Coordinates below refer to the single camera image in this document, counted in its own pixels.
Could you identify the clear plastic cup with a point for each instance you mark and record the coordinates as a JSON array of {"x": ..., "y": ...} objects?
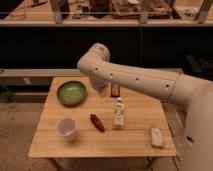
[{"x": 66, "y": 128}]

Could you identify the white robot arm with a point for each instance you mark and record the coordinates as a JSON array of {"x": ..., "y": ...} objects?
[{"x": 194, "y": 95}]

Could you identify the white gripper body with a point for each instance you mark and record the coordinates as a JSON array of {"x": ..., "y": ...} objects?
[{"x": 101, "y": 87}]

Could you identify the wooden table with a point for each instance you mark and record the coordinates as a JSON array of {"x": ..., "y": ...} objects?
[{"x": 141, "y": 114}]

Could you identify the white bottle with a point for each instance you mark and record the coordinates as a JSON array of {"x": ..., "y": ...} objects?
[{"x": 118, "y": 120}]

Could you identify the brown snack bar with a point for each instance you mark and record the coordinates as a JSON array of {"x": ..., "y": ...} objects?
[{"x": 115, "y": 90}]

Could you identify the green bowl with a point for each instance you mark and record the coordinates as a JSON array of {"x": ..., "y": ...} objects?
[{"x": 71, "y": 93}]

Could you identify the white sponge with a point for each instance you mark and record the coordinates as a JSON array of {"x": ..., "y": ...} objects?
[{"x": 156, "y": 138}]

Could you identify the wooden shelf bench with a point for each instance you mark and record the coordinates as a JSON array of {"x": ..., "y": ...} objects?
[{"x": 106, "y": 13}]

